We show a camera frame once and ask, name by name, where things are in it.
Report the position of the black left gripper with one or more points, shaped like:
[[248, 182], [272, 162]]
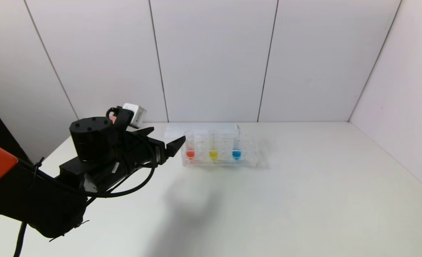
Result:
[[159, 152]]

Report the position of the red pigment test tube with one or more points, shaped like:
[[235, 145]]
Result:
[[190, 154]]

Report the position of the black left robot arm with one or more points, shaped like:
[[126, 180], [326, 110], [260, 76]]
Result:
[[35, 200]]

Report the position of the yellow pigment test tube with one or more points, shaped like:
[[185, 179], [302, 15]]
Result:
[[213, 154]]

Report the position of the clear acrylic test tube rack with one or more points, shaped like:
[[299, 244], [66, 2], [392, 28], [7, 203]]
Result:
[[223, 162]]

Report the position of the blue pigment test tube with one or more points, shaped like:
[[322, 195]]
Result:
[[236, 154]]

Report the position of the white paper sheet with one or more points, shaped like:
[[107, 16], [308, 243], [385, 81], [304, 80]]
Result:
[[196, 129]]

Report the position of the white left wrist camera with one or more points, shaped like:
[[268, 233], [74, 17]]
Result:
[[135, 114]]

